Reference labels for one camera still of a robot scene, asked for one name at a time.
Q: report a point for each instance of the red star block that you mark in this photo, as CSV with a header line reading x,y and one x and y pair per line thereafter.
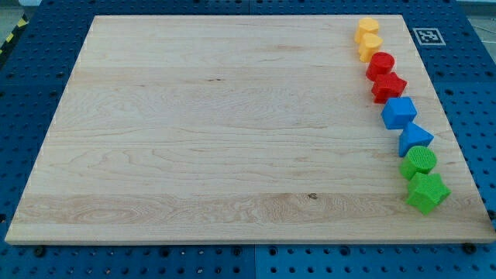
x,y
387,86

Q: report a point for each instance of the green star block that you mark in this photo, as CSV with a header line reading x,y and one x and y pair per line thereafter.
x,y
426,191

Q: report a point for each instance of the light wooden board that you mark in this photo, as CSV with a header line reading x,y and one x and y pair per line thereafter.
x,y
237,129

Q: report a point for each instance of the blue cube block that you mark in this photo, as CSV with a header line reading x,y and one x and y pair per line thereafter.
x,y
397,112

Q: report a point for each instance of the red cylinder block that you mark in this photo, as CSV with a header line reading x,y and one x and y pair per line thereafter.
x,y
380,63

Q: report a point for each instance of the yellow heart block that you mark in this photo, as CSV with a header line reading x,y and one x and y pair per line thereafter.
x,y
370,44

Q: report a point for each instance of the blue triangle block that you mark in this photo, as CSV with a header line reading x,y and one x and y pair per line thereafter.
x,y
413,135

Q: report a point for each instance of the yellow hexagon block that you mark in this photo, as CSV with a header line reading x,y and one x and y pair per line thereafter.
x,y
366,25

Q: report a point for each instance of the green cylinder block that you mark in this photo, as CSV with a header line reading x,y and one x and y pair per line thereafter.
x,y
418,159

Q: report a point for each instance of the white fiducial marker tag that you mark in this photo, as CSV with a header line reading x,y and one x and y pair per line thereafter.
x,y
427,36

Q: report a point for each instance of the yellow black hazard tape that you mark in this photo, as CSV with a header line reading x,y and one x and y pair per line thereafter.
x,y
14,36

